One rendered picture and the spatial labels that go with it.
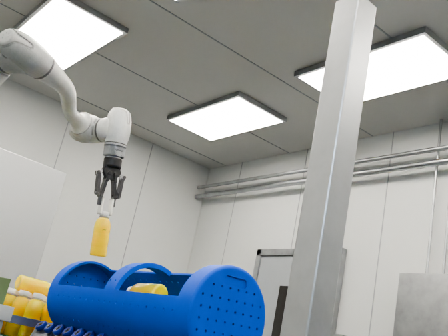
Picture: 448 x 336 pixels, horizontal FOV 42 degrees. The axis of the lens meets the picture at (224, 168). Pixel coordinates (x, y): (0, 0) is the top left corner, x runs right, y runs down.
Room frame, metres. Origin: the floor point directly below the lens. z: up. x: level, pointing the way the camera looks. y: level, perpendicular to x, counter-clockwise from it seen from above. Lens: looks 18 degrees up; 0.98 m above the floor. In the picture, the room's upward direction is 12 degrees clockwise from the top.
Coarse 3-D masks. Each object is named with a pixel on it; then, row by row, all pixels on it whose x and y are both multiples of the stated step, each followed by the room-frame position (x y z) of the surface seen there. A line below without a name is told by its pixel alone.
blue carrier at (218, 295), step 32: (64, 288) 2.15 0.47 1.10; (96, 288) 1.97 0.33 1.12; (192, 288) 1.58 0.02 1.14; (224, 288) 1.62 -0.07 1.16; (256, 288) 1.70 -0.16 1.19; (64, 320) 2.17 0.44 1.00; (96, 320) 1.97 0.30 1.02; (128, 320) 1.80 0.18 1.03; (160, 320) 1.67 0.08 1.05; (192, 320) 1.57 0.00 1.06; (224, 320) 1.64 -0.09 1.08; (256, 320) 1.71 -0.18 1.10
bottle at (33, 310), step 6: (30, 300) 2.40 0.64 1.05; (36, 300) 2.39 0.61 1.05; (42, 300) 2.42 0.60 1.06; (30, 306) 2.38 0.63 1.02; (36, 306) 2.38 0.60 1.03; (42, 306) 2.41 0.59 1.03; (24, 312) 2.40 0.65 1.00; (30, 312) 2.38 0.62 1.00; (36, 312) 2.39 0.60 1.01; (30, 318) 2.38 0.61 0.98; (36, 318) 2.39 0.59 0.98; (24, 330) 2.38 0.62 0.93; (30, 330) 2.39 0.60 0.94
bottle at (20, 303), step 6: (18, 300) 2.41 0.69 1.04; (24, 300) 2.42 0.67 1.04; (12, 306) 2.42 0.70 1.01; (18, 306) 2.41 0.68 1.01; (24, 306) 2.41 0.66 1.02; (18, 312) 2.41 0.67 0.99; (6, 324) 2.42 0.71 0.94; (12, 324) 2.41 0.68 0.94; (18, 324) 2.41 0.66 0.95; (6, 330) 2.41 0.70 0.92; (12, 330) 2.41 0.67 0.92; (18, 330) 2.42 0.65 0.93
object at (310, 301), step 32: (352, 0) 0.97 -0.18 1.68; (352, 32) 0.96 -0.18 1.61; (352, 64) 0.97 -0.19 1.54; (320, 96) 1.00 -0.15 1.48; (352, 96) 0.97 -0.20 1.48; (320, 128) 0.99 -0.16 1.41; (352, 128) 0.98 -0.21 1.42; (320, 160) 0.98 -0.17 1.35; (352, 160) 0.99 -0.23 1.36; (320, 192) 0.97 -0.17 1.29; (320, 224) 0.96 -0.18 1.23; (320, 256) 0.96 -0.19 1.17; (288, 288) 1.00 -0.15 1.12; (320, 288) 0.97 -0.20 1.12; (288, 320) 0.99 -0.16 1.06; (320, 320) 0.98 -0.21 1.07
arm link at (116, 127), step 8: (112, 112) 2.24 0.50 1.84; (120, 112) 2.24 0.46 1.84; (128, 112) 2.26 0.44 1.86; (104, 120) 2.26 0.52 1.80; (112, 120) 2.24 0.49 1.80; (120, 120) 2.24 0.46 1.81; (128, 120) 2.26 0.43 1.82; (96, 128) 2.28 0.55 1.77; (104, 128) 2.26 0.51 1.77; (112, 128) 2.24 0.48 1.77; (120, 128) 2.24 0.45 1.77; (128, 128) 2.26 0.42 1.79; (96, 136) 2.30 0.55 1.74; (104, 136) 2.27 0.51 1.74; (112, 136) 2.25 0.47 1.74; (120, 136) 2.25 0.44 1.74; (128, 136) 2.28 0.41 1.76
